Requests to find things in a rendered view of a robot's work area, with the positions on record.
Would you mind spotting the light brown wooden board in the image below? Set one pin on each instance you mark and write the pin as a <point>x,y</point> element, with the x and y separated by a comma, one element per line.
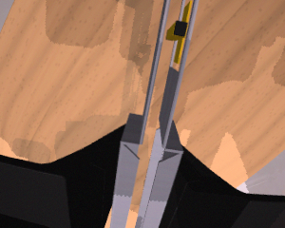
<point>72,70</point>

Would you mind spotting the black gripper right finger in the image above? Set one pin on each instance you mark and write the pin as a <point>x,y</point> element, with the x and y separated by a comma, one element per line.
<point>201,199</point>

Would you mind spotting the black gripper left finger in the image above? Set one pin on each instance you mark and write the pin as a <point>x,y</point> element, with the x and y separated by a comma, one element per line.
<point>75,191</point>

